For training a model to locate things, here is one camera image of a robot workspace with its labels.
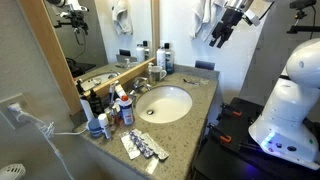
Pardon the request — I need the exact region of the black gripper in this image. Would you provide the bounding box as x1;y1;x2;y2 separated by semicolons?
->
209;9;243;48

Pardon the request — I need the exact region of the black camera on mount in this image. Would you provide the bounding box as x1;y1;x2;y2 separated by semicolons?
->
287;0;320;34

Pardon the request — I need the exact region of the white roll-on deodorant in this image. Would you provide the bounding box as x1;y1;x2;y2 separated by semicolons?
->
98;114;111;139

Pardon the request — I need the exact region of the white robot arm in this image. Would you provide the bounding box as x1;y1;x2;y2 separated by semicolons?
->
248;38;320;170

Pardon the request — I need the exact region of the dark glass bottle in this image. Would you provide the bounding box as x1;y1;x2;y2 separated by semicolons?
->
89;89;104;114

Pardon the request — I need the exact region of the small red bottle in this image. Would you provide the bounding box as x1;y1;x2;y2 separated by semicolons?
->
112;106;120;126

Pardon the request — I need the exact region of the blue round jar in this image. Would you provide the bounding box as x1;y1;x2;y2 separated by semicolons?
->
87;119;102;137

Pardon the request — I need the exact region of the purple blister pack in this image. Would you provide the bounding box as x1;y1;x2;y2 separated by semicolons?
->
129;131;154;158

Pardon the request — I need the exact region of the toothpaste tube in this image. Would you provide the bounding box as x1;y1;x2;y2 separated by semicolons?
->
109;80;126;104

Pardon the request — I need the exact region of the orange handled clamp upper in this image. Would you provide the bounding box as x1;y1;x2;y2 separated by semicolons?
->
217;103;242;121

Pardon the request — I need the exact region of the white wall outlet plug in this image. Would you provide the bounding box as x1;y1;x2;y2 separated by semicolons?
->
7;103;22;117

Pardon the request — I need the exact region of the orange handled clamp lower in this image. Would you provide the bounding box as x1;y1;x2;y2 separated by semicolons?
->
207;123;232;144

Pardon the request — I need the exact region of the silver blister pack left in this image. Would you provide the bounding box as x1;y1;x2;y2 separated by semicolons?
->
120;132;140;160

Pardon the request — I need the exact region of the dark blue wall box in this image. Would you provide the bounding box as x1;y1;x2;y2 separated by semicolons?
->
195;60;215;70

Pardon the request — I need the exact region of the dark shampoo bottle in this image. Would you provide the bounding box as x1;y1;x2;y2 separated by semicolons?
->
164;43;174;74

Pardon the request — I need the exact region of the white oval sink basin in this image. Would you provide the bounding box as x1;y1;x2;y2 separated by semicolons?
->
135;85;193;124

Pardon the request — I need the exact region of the razor on counter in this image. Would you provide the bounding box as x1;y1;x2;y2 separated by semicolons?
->
183;79;200;86

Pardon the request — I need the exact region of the small clear pump bottle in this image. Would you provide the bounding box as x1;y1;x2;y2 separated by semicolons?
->
147;62;154;83

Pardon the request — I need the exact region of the white ceramic mug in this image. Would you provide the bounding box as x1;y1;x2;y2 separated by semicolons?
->
151;66;167;81

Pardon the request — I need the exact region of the white tall tube bottle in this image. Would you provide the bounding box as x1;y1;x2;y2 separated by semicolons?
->
80;98;94;121

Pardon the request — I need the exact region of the wood framed wall mirror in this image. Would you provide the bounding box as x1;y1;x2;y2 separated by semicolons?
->
17;0;156;115

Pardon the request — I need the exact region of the orange handled clamp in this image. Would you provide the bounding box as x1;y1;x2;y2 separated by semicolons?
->
217;103;242;121
207;123;232;144

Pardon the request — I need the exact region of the white terry towel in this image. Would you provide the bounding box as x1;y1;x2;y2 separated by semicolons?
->
190;0;227;41

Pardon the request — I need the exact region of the white power cable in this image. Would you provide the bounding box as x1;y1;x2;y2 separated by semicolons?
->
16;111;88;180

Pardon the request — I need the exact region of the chrome sink faucet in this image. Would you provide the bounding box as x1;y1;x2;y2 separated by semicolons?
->
129;77;152;95

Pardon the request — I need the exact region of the shaving foam can orange cap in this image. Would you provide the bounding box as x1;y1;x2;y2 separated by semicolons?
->
120;95;134;125

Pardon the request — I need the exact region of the white lotion bottle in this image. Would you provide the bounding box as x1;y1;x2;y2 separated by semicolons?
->
157;47;165;70

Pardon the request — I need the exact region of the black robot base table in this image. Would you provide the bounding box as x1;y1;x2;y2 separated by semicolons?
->
192;98;320;180

